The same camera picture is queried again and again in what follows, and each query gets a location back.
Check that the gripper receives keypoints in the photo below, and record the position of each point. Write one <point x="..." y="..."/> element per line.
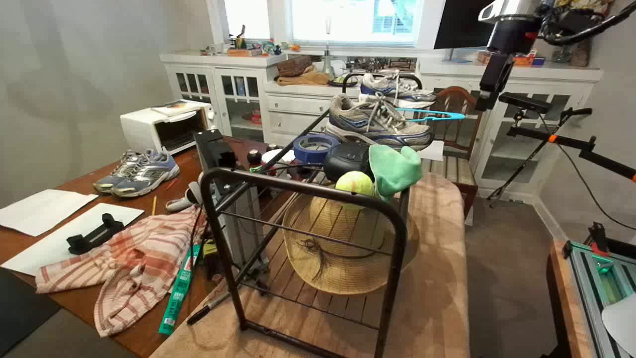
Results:
<point x="512" y="35"/>

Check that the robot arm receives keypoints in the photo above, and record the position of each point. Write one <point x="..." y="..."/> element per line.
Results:
<point x="507" y="7"/>

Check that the green towel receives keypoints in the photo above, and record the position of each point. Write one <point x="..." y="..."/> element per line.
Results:
<point x="395" y="169"/>

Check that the black monitor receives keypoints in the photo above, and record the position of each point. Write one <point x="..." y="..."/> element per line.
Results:
<point x="462" y="22"/>

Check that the blue clothes hanger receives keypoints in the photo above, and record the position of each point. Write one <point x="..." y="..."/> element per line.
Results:
<point x="437" y="117"/>

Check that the grey blue sneaker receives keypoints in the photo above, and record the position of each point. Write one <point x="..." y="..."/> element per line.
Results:
<point x="397" y="89"/>
<point x="367" y="124"/>

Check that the wooden chair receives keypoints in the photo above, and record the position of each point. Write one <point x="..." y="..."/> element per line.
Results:
<point x="459" y="169"/>

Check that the window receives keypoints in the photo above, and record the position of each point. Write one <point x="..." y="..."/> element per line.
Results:
<point x="348" y="20"/>

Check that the tan cloth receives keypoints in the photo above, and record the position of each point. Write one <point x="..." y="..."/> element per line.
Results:
<point x="305" y="78"/>

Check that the yellow tennis ball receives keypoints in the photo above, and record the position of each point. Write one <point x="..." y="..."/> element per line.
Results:
<point x="354" y="183"/>

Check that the brown woven bag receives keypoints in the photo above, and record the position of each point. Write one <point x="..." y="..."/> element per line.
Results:
<point x="294" y="64"/>

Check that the black red clamp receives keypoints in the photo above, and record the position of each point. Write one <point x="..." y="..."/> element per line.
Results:
<point x="598" y="238"/>

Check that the white cabinet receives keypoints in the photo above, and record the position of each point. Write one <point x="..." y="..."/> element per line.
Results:
<point x="298" y="107"/>

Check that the dark metal shoe rack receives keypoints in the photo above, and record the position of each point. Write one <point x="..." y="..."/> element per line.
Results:
<point x="392" y="233"/>

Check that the blue tape roll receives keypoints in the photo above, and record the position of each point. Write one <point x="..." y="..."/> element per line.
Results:
<point x="303" y="149"/>

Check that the straw hat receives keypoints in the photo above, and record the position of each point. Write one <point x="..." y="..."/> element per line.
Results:
<point x="343" y="268"/>

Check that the grey tower heater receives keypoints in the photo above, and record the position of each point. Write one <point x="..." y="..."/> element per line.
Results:
<point x="238" y="219"/>

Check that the book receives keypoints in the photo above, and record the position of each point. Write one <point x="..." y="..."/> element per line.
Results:
<point x="174" y="106"/>

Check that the white toaster oven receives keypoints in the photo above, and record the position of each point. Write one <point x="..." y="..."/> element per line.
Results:
<point x="141" y="127"/>

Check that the silver blue sneaker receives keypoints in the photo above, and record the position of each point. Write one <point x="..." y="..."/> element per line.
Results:
<point x="149" y="174"/>
<point x="117" y="174"/>

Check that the yellow pencil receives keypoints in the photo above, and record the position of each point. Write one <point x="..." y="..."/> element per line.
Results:
<point x="154" y="205"/>

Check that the black marker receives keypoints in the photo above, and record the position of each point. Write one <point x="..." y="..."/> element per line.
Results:
<point x="206" y="308"/>

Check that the long green box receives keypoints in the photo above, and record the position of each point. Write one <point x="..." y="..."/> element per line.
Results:
<point x="179" y="288"/>

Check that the red striped cloth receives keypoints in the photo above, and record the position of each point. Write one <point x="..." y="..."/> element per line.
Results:
<point x="129" y="268"/>

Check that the white paper sheet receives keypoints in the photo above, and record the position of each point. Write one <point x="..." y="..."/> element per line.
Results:
<point x="44" y="246"/>
<point x="39" y="211"/>

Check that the camera on tripod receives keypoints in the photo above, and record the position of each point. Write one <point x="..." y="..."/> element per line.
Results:
<point x="526" y="102"/>

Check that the black plastic bracket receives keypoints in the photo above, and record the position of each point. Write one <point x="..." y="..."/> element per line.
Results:
<point x="92" y="236"/>

